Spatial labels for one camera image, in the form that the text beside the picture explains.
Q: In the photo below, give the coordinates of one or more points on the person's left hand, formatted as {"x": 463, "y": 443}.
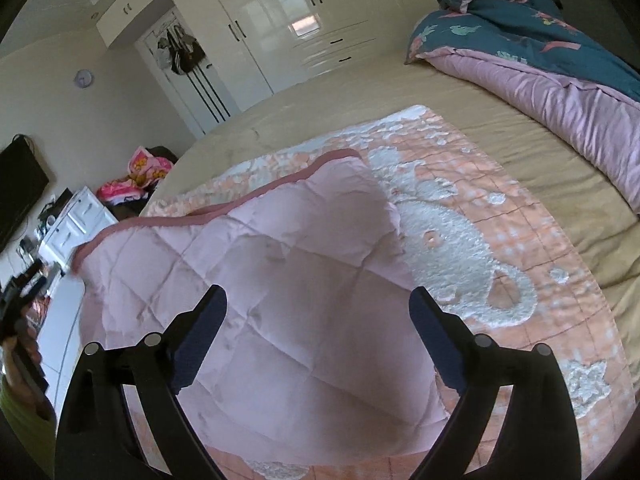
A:
{"x": 14, "y": 385}

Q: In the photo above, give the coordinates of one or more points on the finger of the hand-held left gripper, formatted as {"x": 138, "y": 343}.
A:
{"x": 27, "y": 276}

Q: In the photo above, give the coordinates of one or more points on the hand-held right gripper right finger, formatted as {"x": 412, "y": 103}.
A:
{"x": 437, "y": 345}

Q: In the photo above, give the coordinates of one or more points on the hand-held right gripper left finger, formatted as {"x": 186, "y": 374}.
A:
{"x": 200, "y": 340}

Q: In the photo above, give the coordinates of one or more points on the hanging dark bags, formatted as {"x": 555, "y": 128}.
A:
{"x": 187, "y": 52}

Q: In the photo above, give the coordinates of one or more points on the orange and white patterned blanket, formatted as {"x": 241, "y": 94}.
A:
{"x": 500, "y": 220}

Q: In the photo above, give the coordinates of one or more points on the person's left forearm green sleeve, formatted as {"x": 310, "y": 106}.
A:
{"x": 25, "y": 440}

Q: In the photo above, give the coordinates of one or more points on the round wall clock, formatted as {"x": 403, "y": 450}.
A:
{"x": 83, "y": 78}

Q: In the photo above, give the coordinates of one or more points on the bed with beige sheet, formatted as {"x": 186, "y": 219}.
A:
{"x": 500, "y": 125}

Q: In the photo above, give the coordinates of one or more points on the white door with black stripes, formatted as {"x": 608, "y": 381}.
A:
{"x": 200, "y": 95}

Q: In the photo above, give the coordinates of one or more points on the pink padded jacket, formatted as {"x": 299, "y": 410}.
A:
{"x": 300, "y": 285}

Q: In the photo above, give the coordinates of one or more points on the teal and pink quilt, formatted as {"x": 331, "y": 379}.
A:
{"x": 550, "y": 95}

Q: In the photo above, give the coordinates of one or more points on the dark chair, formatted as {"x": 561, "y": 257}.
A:
{"x": 162, "y": 154}

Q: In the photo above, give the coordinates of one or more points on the glossy white wardrobe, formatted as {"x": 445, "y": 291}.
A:
{"x": 280, "y": 20}

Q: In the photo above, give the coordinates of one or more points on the black television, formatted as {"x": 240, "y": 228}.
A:
{"x": 20, "y": 190}

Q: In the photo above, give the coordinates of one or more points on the pink and yellow bag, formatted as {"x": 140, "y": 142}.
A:
{"x": 140, "y": 170}

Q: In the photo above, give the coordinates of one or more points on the white dresser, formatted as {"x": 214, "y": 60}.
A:
{"x": 80, "y": 225}

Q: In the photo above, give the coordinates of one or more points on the white table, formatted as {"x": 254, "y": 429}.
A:
{"x": 62, "y": 320}

